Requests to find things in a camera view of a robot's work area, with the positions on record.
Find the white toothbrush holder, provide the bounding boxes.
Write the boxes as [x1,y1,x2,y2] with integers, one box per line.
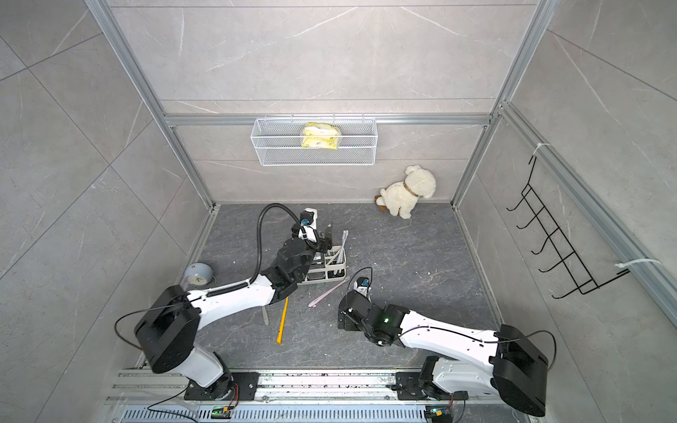
[299,246,347,286]

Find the yellow toothbrush pink bristles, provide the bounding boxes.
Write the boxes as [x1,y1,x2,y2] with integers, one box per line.
[276,298,289,345]

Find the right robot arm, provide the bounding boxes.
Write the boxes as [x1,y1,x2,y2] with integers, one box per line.
[338,290,551,417]

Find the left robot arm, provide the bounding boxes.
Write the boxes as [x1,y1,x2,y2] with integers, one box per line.
[134,208,333,399]

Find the white plush dog toy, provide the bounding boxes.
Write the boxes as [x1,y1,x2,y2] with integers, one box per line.
[375,165,437,220]

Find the yellow packet in basket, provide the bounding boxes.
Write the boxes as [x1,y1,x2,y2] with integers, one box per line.
[301,123,342,150]

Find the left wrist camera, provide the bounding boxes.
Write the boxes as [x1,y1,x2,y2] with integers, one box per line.
[300,208,318,229]

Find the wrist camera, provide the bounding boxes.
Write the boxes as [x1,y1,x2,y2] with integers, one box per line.
[354,277,370,297]
[300,208,318,229]

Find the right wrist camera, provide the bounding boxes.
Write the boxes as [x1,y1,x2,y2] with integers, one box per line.
[354,277,370,297]

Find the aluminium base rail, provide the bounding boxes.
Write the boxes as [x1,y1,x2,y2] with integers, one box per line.
[97,368,532,422]

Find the white wire wall basket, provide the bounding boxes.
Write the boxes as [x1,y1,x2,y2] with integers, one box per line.
[250,117,378,167]

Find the black wall hook rack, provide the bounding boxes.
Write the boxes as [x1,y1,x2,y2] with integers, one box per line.
[506,156,630,300]

